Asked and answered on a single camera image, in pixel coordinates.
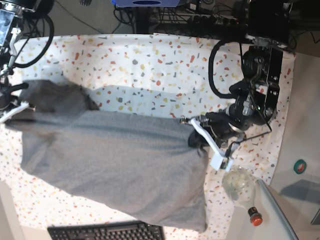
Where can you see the green tape roll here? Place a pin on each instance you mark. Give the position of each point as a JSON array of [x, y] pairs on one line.
[[300, 166]]

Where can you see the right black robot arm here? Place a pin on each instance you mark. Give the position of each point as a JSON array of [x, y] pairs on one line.
[[13, 13]]

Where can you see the grey t-shirt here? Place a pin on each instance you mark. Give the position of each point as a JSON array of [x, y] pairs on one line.
[[142, 166]]

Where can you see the blue box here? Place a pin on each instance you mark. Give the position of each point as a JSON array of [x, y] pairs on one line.
[[148, 3]]

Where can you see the clear bottle with orange cap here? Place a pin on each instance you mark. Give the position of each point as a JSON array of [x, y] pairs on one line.
[[240, 187]]

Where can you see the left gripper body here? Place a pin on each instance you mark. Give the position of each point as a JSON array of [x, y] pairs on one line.
[[218, 125]]

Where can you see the grey metal rail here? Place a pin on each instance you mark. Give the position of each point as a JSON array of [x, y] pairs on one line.
[[281, 229]]

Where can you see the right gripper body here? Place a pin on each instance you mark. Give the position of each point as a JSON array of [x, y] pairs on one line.
[[6, 96]]

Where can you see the black computer keyboard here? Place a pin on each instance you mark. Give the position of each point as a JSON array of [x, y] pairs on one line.
[[128, 230]]

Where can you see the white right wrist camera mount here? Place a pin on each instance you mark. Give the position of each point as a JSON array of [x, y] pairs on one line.
[[7, 115]]

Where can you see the black power strip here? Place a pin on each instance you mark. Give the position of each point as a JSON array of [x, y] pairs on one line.
[[214, 19]]

